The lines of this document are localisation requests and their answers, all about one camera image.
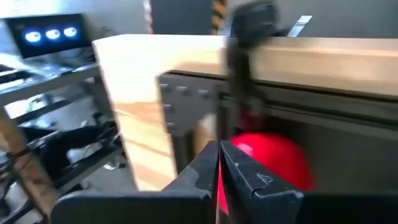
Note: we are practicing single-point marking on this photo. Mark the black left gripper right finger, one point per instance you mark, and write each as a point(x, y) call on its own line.
point(264, 205)

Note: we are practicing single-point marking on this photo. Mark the black box with blue lights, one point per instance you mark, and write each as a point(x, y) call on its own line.
point(46, 46)

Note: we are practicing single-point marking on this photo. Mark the black table mat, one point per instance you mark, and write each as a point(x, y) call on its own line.
point(342, 161)

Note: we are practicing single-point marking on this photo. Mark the grey metal shelf rack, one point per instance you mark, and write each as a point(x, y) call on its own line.
point(46, 81)

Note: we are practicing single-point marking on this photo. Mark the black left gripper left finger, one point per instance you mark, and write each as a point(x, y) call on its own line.
point(140, 208)

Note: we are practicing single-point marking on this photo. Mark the black table frame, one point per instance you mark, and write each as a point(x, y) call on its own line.
point(186, 102)

